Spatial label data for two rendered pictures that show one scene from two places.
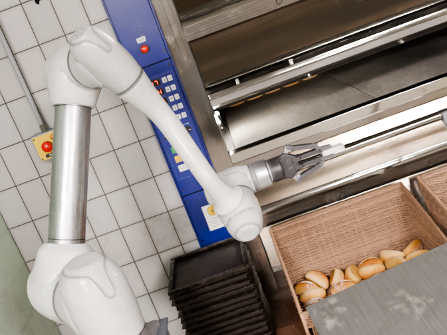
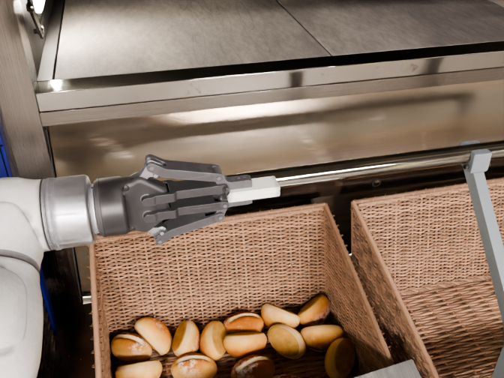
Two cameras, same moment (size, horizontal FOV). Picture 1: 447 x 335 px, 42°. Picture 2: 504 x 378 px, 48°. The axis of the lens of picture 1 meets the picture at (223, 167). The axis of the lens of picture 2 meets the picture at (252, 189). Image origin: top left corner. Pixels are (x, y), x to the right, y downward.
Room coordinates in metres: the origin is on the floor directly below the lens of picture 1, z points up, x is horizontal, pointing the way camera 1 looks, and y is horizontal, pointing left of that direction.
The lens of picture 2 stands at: (1.11, -0.16, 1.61)
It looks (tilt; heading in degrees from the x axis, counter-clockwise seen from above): 34 degrees down; 344
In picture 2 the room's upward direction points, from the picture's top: straight up
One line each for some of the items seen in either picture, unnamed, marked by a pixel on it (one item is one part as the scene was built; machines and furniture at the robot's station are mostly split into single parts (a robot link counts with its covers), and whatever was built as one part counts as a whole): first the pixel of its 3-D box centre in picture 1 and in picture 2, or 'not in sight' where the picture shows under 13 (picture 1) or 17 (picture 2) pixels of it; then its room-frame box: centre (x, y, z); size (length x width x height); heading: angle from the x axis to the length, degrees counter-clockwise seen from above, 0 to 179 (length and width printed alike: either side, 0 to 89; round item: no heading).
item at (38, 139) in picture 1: (50, 143); not in sight; (2.14, 0.56, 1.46); 0.10 x 0.07 x 0.10; 88
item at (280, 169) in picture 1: (284, 166); (132, 203); (1.71, -0.18, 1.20); 0.09 x 0.07 x 0.08; 87
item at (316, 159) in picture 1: (306, 163); (185, 205); (1.71, -0.24, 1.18); 0.11 x 0.04 x 0.01; 87
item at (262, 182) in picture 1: (261, 174); (73, 211); (1.72, -0.10, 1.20); 0.09 x 0.06 x 0.09; 177
